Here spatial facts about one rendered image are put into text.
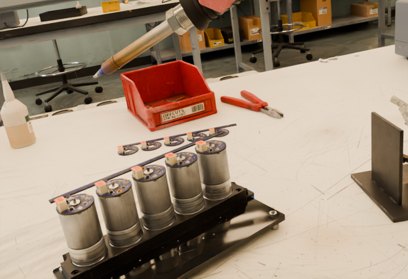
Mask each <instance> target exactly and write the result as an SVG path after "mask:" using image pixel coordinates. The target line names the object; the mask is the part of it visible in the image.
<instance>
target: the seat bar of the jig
mask: <svg viewBox="0 0 408 279"><path fill-rule="evenodd" d="M231 187H232V194H231V195H230V196H229V197H227V198H224V199H222V200H207V199H205V198H204V202H205V207H204V208H203V209H202V210H201V211H199V212H197V213H194V214H190V215H180V214H177V213H176V212H174V216H175V221H174V223H173V224H172V225H171V226H169V227H167V228H166V229H162V230H147V229H145V228H144V227H143V223H142V219H141V218H139V219H140V224H141V229H142V233H143V236H142V238H141V240H140V241H138V242H137V243H135V244H133V245H131V246H129V247H123V248H116V247H112V246H111V245H110V244H109V240H108V237H107V234H106V235H104V240H105V243H106V247H107V255H106V256H105V257H104V258H103V259H102V260H101V261H99V262H98V263H96V264H93V265H91V266H86V267H78V266H75V265H73V264H72V260H71V257H70V253H69V252H68V253H66V254H64V255H63V260H64V261H63V262H62V263H60V265H61V268H62V271H63V274H64V276H65V277H66V279H97V278H100V277H101V276H103V275H105V274H107V273H109V272H111V271H113V270H114V269H116V268H118V267H120V266H122V265H124V264H126V263H128V262H130V261H132V260H134V259H136V258H138V257H139V256H141V255H143V254H145V253H147V252H149V251H150V250H153V249H155V248H156V247H159V246H161V245H162V244H164V243H166V242H168V241H170V240H172V239H174V238H175V237H177V236H179V235H181V234H183V233H185V232H187V231H189V230H191V229H193V228H195V227H197V226H199V225H200V224H202V223H204V222H206V221H208V220H210V219H212V218H214V217H216V216H218V215H220V214H221V213H224V212H225V211H227V210H229V209H231V208H233V207H235V206H237V205H238V204H240V203H242V202H244V201H246V200H247V195H246V190H245V189H244V188H242V187H240V186H238V185H236V184H234V183H232V182H231ZM172 206H173V203H172ZM173 210H174V206H173Z"/></svg>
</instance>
